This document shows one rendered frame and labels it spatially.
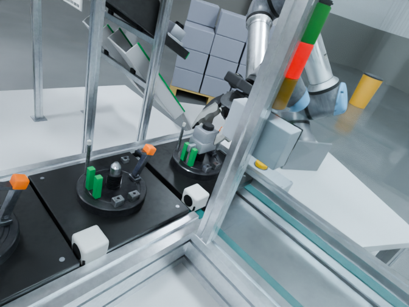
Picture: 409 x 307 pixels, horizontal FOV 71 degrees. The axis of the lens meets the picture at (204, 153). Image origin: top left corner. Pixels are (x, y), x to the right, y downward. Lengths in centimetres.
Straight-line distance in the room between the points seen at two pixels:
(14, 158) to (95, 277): 50
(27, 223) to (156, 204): 24
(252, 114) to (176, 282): 39
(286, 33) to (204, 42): 325
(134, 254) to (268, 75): 38
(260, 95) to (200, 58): 326
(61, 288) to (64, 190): 21
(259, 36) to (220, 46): 261
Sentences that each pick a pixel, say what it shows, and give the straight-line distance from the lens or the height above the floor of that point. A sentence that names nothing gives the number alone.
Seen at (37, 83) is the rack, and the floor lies 99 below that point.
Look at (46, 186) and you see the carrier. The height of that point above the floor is 97.
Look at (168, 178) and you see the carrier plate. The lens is 70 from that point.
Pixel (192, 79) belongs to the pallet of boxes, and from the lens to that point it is 375.
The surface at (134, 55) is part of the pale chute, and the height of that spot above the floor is 118.
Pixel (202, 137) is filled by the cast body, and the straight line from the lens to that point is 71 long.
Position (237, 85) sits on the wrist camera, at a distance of 69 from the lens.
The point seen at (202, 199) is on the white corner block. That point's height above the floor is 98.
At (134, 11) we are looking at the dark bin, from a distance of 76.
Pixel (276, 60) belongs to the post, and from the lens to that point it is 42.
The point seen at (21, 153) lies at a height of 86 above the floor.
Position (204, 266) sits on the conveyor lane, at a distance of 63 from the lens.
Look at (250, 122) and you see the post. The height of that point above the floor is 123.
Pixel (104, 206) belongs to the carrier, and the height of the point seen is 99.
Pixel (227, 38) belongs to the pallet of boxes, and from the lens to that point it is 364.
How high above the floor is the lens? 140
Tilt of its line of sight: 30 degrees down
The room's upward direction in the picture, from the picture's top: 18 degrees clockwise
